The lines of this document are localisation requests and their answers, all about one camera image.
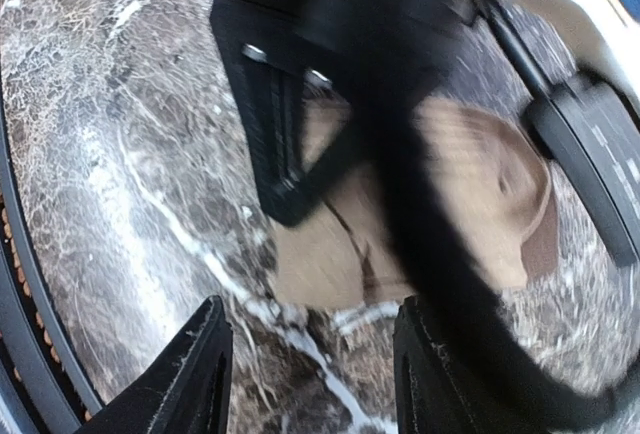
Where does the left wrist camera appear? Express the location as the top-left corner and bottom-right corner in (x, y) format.
(520, 76), (639, 267)

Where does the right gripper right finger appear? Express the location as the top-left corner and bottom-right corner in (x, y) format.
(393, 296), (500, 433)

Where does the plain brown sock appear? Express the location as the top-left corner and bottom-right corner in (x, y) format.
(273, 98), (559, 310)

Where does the black front rail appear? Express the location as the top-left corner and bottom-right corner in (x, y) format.
(1, 118), (103, 433)

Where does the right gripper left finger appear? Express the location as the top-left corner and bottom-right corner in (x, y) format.
(78, 295), (233, 434)

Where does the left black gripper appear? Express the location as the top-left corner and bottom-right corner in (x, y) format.
(210, 0), (477, 227)

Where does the left camera black cable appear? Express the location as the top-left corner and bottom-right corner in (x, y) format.
(344, 18), (640, 433)

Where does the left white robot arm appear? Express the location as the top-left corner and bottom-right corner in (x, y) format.
(210, 0), (639, 226)

